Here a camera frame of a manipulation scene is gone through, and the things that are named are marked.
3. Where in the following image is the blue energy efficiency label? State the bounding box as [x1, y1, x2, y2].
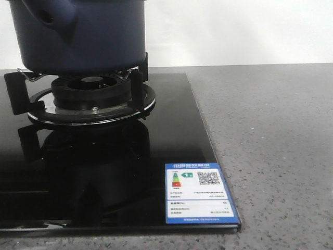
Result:
[165, 162, 240, 225]

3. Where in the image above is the black gas burner head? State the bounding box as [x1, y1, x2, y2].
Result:
[51, 74, 131, 110]

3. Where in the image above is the black pot support grate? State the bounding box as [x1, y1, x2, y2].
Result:
[4, 58, 156, 127]

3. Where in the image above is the black glass gas stove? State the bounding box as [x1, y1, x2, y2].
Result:
[1, 73, 241, 237]

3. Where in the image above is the dark blue cooking pot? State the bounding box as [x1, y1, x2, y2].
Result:
[9, 1, 146, 75]

